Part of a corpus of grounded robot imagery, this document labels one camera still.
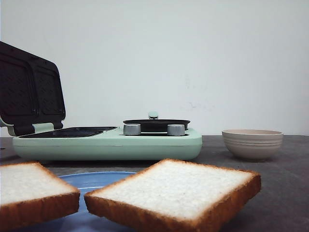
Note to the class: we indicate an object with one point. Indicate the beige ribbed ceramic bowl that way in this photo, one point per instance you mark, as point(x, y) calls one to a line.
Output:
point(252, 144)

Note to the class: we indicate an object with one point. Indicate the breakfast maker hinged lid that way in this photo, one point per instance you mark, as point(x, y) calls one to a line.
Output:
point(30, 92)

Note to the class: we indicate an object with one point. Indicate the mint green breakfast maker base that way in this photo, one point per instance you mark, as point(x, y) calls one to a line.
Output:
point(106, 143)

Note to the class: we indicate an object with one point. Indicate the black round frying pan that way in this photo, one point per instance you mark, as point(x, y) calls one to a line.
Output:
point(154, 124)

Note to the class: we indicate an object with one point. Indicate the right silver control knob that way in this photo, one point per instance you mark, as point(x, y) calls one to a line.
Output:
point(175, 130)

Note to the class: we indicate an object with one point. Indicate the silver control knob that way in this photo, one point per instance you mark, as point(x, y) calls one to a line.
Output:
point(132, 129)
point(175, 130)

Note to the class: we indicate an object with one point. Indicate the left silver control knob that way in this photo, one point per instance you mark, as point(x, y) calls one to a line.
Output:
point(132, 129)

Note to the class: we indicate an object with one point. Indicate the blue ceramic plate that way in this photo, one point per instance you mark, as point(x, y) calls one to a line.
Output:
point(83, 221)

